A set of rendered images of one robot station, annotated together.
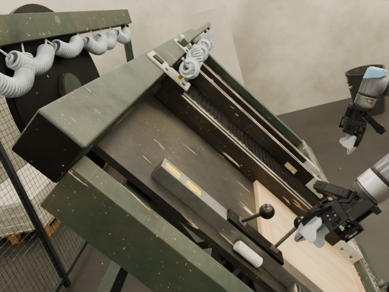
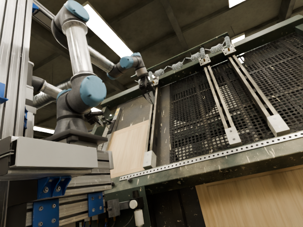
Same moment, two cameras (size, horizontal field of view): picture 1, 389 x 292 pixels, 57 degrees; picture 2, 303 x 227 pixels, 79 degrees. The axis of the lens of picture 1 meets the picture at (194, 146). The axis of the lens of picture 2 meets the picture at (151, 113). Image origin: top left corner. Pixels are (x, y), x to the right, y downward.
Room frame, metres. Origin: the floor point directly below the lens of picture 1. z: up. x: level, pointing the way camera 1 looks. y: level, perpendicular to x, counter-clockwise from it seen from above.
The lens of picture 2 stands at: (1.53, -1.76, 0.78)
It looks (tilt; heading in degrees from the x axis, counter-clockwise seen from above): 22 degrees up; 100
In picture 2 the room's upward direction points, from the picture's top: 12 degrees counter-clockwise
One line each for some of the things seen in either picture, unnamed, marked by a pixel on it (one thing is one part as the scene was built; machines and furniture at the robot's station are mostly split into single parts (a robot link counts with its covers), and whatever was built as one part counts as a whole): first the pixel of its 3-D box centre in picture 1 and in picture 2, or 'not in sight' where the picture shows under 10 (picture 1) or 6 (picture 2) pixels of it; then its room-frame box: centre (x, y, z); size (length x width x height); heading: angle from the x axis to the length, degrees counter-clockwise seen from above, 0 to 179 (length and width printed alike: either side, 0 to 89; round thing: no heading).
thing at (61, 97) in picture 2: not in sight; (71, 106); (1.04, -1.06, 1.20); 0.13 x 0.12 x 0.14; 155
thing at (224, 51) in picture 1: (222, 83); not in sight; (5.20, -0.67, 1.03); 0.60 x 0.58 x 2.05; 169
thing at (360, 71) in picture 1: (366, 91); not in sight; (5.00, -2.67, 0.33); 0.54 x 0.54 x 0.65
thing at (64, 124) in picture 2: not in sight; (71, 129); (1.04, -1.06, 1.09); 0.15 x 0.15 x 0.10
